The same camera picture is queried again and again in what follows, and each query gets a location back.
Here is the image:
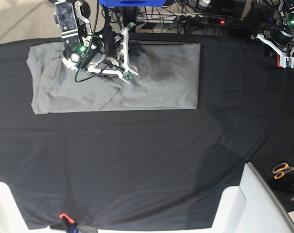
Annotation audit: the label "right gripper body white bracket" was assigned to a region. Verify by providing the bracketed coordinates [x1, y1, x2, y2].
[85, 22, 138, 83]

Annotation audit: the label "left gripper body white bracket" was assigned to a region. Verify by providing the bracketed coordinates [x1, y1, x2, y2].
[251, 27, 294, 69]

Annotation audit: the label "grey T-shirt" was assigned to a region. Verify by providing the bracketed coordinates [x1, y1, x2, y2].
[27, 41, 201, 115]

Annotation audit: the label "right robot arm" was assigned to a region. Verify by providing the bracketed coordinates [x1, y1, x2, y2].
[54, 0, 138, 83]

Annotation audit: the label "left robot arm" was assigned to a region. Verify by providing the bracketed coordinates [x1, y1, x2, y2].
[251, 0, 294, 69]

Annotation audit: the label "red black clamp right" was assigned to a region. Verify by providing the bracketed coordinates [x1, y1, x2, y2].
[277, 54, 282, 67]

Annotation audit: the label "black stand pole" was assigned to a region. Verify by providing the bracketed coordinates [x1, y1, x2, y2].
[122, 6, 138, 26]

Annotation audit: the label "white power strip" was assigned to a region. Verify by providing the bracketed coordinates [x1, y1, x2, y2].
[136, 11, 207, 23]

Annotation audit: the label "blue box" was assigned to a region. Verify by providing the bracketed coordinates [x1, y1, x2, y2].
[99, 0, 166, 7]

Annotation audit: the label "black table cloth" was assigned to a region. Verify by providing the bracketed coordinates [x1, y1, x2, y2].
[0, 33, 294, 231]

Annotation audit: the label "red blue clamp bottom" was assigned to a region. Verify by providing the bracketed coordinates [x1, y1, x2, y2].
[59, 213, 80, 233]

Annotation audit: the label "orange handled scissors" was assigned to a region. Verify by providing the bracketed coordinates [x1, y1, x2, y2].
[272, 163, 294, 180]

